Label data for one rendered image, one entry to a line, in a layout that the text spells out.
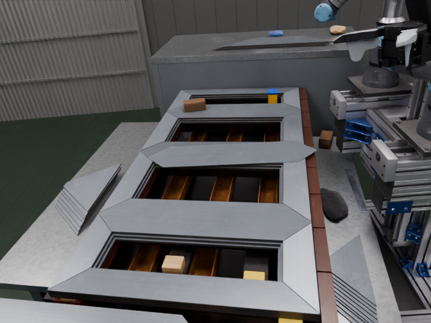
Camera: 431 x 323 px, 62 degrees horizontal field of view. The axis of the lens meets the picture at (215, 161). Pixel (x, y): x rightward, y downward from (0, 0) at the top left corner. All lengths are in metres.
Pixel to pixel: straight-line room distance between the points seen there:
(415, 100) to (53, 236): 1.50
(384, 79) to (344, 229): 0.67
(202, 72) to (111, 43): 2.08
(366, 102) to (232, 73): 0.90
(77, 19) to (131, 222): 3.28
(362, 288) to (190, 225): 0.56
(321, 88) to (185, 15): 2.19
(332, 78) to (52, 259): 1.77
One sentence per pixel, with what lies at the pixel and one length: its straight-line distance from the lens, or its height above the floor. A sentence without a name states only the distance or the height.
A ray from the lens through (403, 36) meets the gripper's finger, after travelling 0.72.
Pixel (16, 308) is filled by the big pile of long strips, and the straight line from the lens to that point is 1.15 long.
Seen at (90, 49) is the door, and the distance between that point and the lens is 4.33.
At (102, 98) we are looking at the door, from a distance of 4.49.
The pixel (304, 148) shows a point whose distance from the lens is 1.59.
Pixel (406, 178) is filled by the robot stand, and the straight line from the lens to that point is 1.35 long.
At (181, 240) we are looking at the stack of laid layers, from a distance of 1.18.
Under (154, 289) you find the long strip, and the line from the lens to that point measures 1.04.
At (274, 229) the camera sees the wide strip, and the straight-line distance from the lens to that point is 1.17.
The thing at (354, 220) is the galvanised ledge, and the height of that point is 0.68.
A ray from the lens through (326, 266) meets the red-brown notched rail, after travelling 1.10.
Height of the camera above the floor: 1.63
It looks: 31 degrees down
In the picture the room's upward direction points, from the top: 6 degrees counter-clockwise
